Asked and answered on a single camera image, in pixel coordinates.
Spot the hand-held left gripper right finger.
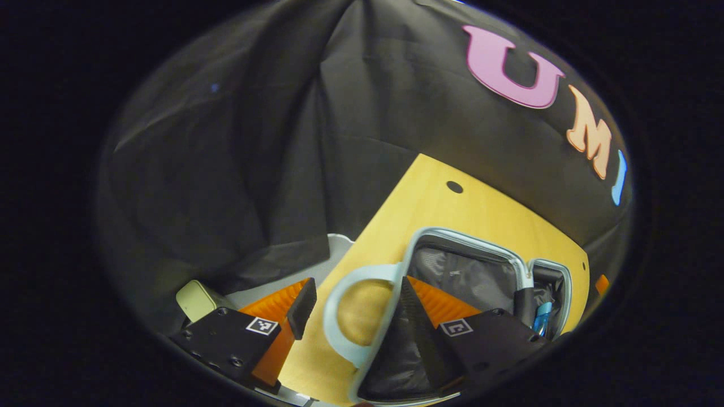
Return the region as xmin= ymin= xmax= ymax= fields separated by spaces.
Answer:
xmin=398 ymin=275 xmax=548 ymax=397

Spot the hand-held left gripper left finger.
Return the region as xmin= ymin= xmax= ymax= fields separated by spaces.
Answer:
xmin=169 ymin=277 xmax=318 ymax=396

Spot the small blue-capped bottle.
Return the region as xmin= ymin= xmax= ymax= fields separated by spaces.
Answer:
xmin=533 ymin=301 xmax=554 ymax=337

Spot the light blue suitcase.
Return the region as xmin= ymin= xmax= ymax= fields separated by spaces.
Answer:
xmin=322 ymin=226 xmax=574 ymax=406

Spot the pale green box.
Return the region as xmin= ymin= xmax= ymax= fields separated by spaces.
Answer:
xmin=175 ymin=279 xmax=239 ymax=324

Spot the black backdrop cloth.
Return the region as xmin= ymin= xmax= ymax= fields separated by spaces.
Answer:
xmin=96 ymin=0 xmax=634 ymax=340

